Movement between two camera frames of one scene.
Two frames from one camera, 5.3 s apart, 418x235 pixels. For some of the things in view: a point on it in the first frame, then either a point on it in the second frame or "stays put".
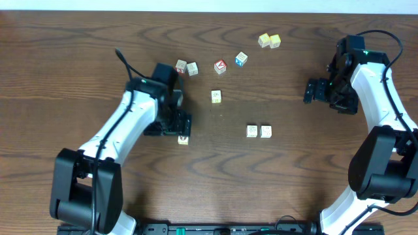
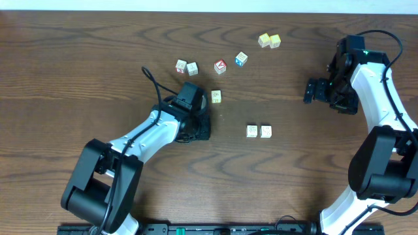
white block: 251,130 stays put
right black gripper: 349,106 stays put
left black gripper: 174,127 to 200,129
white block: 266,131 stays put
